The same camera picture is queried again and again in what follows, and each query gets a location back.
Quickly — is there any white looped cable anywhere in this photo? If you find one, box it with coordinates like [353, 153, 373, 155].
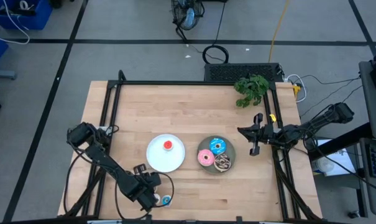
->
[283, 73, 308, 103]

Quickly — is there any large pink frosted donut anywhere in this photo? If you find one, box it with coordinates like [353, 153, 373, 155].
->
[197, 149, 216, 167]

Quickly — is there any white round plate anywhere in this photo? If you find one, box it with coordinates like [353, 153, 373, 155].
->
[145, 134, 186, 174]

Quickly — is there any black perforated computer case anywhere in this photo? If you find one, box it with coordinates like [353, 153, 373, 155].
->
[204, 62, 285, 83]

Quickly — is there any yellow cable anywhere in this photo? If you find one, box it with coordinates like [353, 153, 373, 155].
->
[268, 0, 290, 63]

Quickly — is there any thin black cable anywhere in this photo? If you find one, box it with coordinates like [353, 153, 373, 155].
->
[214, 0, 227, 47]

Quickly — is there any clear plastic cup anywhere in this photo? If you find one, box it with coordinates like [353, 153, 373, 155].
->
[316, 157, 334, 174]

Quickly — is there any large blue frosted donut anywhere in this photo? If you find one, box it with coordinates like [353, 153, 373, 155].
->
[209, 138, 227, 156]

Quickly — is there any green potted plant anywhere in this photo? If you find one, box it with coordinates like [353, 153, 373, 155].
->
[233, 74, 270, 109]

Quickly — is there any black diagonal bar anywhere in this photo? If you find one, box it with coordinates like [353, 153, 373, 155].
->
[307, 123, 372, 161]

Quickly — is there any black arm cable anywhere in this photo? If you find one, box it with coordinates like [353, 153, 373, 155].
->
[63, 149, 92, 215]

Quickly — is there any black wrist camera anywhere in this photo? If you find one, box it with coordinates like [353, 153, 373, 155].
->
[262, 123, 277, 139]
[147, 172, 163, 195]

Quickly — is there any large chocolate frosted donut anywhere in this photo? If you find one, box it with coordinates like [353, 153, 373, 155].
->
[213, 153, 232, 172]

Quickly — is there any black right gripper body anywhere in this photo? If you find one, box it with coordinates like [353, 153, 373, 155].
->
[249, 113, 277, 156]

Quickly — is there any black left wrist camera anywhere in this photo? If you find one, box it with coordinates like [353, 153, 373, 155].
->
[147, 172, 163, 195]

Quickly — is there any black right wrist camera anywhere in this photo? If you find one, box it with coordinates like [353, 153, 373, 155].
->
[262, 123, 277, 139]

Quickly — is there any black floor fan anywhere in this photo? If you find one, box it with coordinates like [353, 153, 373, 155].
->
[170, 0, 206, 32]

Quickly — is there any grey metal base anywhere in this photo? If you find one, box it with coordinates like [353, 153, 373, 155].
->
[0, 70, 17, 80]

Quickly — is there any coiled black cable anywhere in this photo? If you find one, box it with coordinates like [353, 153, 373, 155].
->
[201, 45, 230, 65]

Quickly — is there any black aluminium table frame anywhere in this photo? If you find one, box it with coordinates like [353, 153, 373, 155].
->
[63, 70, 324, 223]

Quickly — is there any grey-green round plate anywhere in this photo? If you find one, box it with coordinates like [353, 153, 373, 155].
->
[196, 135, 237, 175]

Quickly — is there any white paper sheet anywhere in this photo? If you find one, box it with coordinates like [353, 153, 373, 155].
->
[311, 138, 358, 177]

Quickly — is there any grey desk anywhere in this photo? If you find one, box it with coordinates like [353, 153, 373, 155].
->
[358, 136, 376, 218]
[358, 60, 376, 141]

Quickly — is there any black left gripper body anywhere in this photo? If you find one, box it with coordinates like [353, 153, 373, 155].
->
[127, 164, 156, 213]

